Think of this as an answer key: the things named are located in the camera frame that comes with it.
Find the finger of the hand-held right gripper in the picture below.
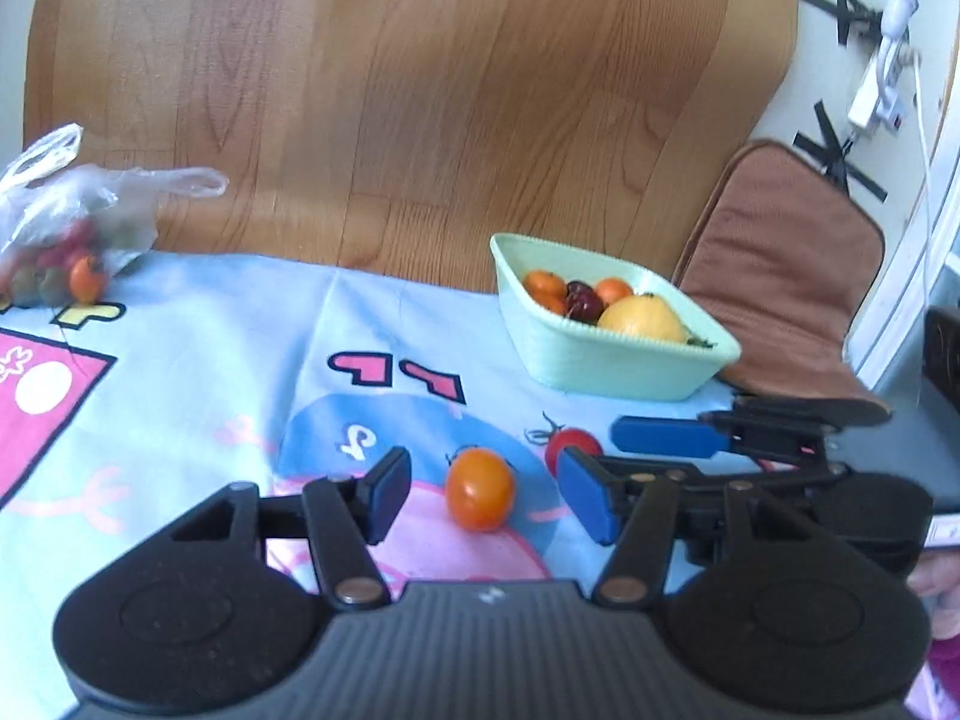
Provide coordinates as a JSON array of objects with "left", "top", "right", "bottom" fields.
[
  {"left": 757, "top": 463, "right": 852, "bottom": 515},
  {"left": 611, "top": 399, "right": 852, "bottom": 470}
]

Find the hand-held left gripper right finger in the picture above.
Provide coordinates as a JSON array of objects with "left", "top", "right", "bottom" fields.
[{"left": 559, "top": 446, "right": 788, "bottom": 608}]

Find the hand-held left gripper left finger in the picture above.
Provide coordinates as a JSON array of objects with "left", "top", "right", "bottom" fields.
[{"left": 150, "top": 448, "right": 412, "bottom": 608}]

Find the red cherry tomato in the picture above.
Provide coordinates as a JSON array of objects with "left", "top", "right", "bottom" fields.
[{"left": 525, "top": 412, "right": 605, "bottom": 479}]

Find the green plastic basket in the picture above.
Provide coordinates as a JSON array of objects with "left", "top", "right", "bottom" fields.
[{"left": 490, "top": 232, "right": 742, "bottom": 402}]

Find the yellow lemon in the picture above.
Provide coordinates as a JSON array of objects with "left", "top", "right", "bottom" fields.
[{"left": 598, "top": 294, "right": 689, "bottom": 344}]

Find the dark purple tomato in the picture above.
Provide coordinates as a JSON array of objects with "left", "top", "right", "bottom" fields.
[{"left": 564, "top": 281, "right": 607, "bottom": 323}]

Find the brown seat cushion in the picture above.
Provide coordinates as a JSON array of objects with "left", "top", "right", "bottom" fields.
[{"left": 671, "top": 139, "right": 893, "bottom": 425}]

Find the cartoon pig printed blanket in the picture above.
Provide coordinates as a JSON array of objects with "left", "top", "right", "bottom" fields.
[{"left": 0, "top": 249, "right": 848, "bottom": 720}]

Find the bagged orange tomato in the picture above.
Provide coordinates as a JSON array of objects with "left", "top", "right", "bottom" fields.
[{"left": 69, "top": 255, "right": 108, "bottom": 302}]

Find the white power strip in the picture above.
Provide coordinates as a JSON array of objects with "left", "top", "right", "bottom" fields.
[{"left": 847, "top": 45, "right": 923, "bottom": 137}]

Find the wood pattern panel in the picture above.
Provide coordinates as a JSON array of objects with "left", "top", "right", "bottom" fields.
[{"left": 22, "top": 0, "right": 800, "bottom": 293}]

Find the bagged red tomato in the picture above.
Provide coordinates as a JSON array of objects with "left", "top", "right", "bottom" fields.
[{"left": 45, "top": 221, "right": 98, "bottom": 267}]

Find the clear plastic bag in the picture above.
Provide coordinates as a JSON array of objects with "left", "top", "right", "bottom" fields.
[{"left": 0, "top": 124, "right": 230, "bottom": 308}]

